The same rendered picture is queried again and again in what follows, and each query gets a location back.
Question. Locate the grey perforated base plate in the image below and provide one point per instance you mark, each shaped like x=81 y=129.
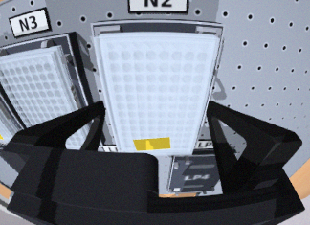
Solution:
x=264 y=65

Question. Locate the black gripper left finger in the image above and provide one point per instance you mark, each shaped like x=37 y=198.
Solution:
x=55 y=132

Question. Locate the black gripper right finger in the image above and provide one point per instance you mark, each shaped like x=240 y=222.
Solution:
x=269 y=146

